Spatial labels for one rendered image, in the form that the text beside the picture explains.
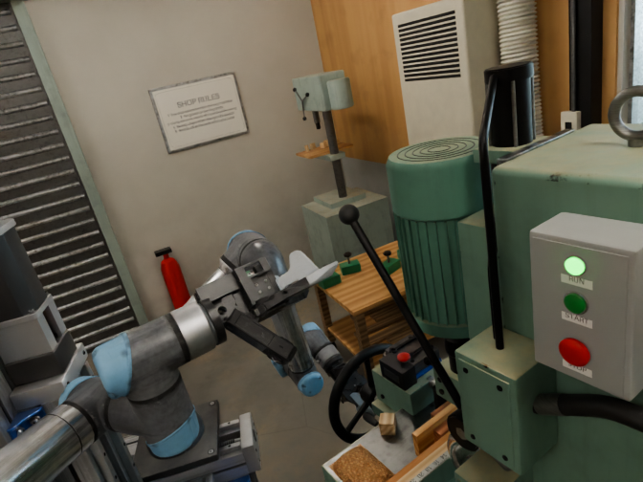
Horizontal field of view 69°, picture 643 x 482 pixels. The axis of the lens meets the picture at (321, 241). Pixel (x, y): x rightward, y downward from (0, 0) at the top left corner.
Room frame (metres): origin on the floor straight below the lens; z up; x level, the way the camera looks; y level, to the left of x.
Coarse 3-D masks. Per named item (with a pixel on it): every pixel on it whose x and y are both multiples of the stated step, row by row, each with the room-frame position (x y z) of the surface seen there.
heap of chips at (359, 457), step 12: (360, 444) 0.78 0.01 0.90; (348, 456) 0.73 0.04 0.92; (360, 456) 0.72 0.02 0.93; (372, 456) 0.73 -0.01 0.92; (336, 468) 0.73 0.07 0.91; (348, 468) 0.71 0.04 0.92; (360, 468) 0.70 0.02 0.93; (372, 468) 0.69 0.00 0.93; (384, 468) 0.69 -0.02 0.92; (348, 480) 0.69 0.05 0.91; (360, 480) 0.67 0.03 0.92; (372, 480) 0.67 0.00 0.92; (384, 480) 0.67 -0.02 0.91
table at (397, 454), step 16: (400, 416) 0.84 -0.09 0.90; (416, 416) 0.83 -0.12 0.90; (368, 432) 0.81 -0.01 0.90; (400, 432) 0.79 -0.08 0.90; (352, 448) 0.78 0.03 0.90; (368, 448) 0.77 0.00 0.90; (384, 448) 0.76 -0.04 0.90; (400, 448) 0.75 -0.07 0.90; (384, 464) 0.72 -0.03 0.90; (400, 464) 0.71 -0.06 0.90; (336, 480) 0.71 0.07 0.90
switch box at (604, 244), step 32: (544, 224) 0.43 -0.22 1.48; (576, 224) 0.41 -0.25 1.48; (608, 224) 0.40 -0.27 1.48; (640, 224) 0.38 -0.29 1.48; (544, 256) 0.41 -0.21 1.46; (608, 256) 0.36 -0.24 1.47; (640, 256) 0.34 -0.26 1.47; (544, 288) 0.41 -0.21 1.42; (576, 288) 0.38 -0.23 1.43; (608, 288) 0.36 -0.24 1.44; (640, 288) 0.34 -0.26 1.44; (544, 320) 0.41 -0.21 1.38; (608, 320) 0.36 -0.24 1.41; (640, 320) 0.34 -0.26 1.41; (544, 352) 0.41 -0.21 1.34; (608, 352) 0.36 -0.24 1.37; (640, 352) 0.35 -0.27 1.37; (608, 384) 0.35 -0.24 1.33; (640, 384) 0.35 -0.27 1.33
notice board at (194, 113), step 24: (168, 96) 3.56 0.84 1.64; (192, 96) 3.62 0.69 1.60; (216, 96) 3.69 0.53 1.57; (240, 96) 3.76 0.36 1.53; (168, 120) 3.54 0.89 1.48; (192, 120) 3.60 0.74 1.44; (216, 120) 3.67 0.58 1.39; (240, 120) 3.74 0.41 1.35; (168, 144) 3.52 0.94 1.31; (192, 144) 3.58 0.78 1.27
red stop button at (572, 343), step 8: (560, 344) 0.39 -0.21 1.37; (568, 344) 0.38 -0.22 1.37; (576, 344) 0.37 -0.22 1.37; (560, 352) 0.39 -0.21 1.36; (568, 352) 0.38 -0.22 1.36; (576, 352) 0.37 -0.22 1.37; (584, 352) 0.37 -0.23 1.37; (568, 360) 0.38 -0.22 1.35; (576, 360) 0.37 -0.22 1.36; (584, 360) 0.37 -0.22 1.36
